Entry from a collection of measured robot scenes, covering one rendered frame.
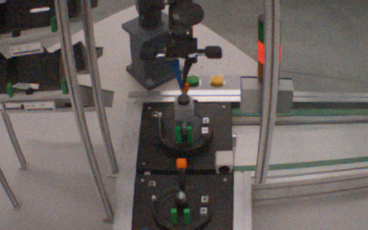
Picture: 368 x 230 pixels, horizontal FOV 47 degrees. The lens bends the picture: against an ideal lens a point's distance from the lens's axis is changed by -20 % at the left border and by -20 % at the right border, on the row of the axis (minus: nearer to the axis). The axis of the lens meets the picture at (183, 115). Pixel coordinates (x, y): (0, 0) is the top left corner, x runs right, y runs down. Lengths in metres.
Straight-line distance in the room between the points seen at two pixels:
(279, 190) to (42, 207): 0.68
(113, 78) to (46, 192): 0.53
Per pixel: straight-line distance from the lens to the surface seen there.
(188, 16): 1.09
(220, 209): 1.19
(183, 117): 1.27
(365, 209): 1.37
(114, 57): 1.81
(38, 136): 1.59
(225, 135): 1.34
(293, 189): 1.29
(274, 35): 0.94
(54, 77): 1.03
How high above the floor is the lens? 1.94
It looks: 44 degrees down
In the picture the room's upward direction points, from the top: 4 degrees counter-clockwise
